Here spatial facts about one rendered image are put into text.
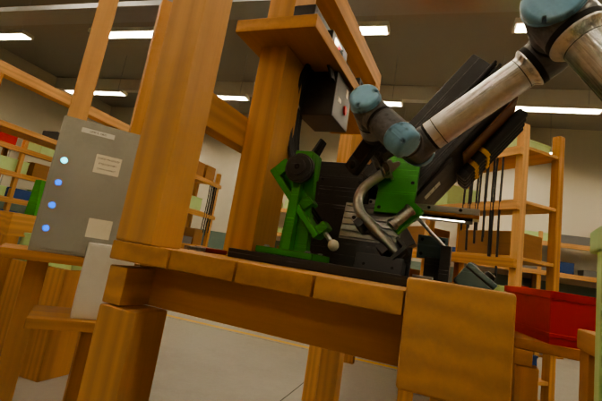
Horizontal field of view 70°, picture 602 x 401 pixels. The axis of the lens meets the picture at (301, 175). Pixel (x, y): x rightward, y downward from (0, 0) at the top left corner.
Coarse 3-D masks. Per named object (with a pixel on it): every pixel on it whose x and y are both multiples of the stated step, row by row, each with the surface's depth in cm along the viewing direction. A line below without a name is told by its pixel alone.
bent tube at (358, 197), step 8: (376, 176) 128; (392, 176) 128; (360, 184) 129; (368, 184) 128; (360, 192) 127; (360, 200) 126; (360, 208) 125; (360, 216) 124; (368, 216) 123; (368, 224) 122; (376, 224) 121; (376, 232) 120; (384, 232) 119; (384, 240) 118; (392, 240) 118; (392, 248) 116
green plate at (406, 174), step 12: (396, 168) 131; (408, 168) 130; (384, 180) 130; (396, 180) 129; (408, 180) 128; (384, 192) 128; (396, 192) 127; (408, 192) 126; (384, 204) 127; (396, 204) 125; (408, 204) 124
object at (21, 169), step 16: (0, 144) 699; (32, 144) 786; (0, 160) 711; (16, 160) 737; (48, 160) 787; (0, 176) 752; (16, 176) 730; (32, 176) 764; (0, 192) 717; (16, 192) 741
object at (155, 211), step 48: (192, 0) 90; (288, 0) 129; (192, 48) 87; (288, 48) 126; (192, 96) 87; (288, 96) 128; (144, 144) 85; (192, 144) 88; (144, 192) 82; (192, 192) 89; (240, 192) 119; (144, 240) 80; (240, 240) 116
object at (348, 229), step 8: (352, 208) 132; (368, 208) 130; (344, 216) 131; (352, 216) 130; (376, 216) 128; (384, 216) 127; (392, 216) 126; (344, 224) 130; (352, 224) 128; (384, 224) 126; (344, 232) 129; (352, 232) 128; (368, 232) 126; (392, 232) 124; (360, 240) 126; (368, 240) 125; (376, 240) 124
